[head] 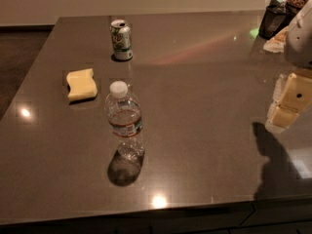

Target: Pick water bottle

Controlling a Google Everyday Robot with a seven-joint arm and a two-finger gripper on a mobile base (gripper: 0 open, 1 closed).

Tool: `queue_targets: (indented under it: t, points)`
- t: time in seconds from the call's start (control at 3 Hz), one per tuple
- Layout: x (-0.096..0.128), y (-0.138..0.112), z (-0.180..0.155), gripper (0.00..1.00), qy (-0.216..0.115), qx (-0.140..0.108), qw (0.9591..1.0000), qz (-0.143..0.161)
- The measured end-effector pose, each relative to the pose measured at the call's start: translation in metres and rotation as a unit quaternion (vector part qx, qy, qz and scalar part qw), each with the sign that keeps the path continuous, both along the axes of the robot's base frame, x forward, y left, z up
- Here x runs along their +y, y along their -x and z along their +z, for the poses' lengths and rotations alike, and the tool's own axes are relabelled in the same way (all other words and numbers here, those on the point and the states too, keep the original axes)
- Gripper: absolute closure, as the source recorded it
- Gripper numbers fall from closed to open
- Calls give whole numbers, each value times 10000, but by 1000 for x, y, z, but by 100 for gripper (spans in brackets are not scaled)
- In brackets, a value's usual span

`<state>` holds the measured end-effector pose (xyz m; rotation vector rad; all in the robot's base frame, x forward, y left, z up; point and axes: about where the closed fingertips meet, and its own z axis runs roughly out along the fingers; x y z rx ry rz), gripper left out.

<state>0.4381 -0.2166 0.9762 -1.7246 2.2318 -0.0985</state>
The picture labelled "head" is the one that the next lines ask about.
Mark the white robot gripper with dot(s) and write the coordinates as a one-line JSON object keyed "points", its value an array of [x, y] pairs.
{"points": [[299, 43]]}

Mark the clear plastic water bottle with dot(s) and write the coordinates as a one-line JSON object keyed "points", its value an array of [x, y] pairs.
{"points": [[125, 120]]}

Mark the white snack wrapper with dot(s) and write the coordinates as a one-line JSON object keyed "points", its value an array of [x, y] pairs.
{"points": [[276, 44]]}

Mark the black mesh cup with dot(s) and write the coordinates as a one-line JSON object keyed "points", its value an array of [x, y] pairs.
{"points": [[274, 20]]}

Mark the green white soda can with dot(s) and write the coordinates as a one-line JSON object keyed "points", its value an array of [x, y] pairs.
{"points": [[121, 39]]}

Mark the yellow sponge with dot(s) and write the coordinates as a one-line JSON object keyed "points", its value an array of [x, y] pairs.
{"points": [[81, 85]]}

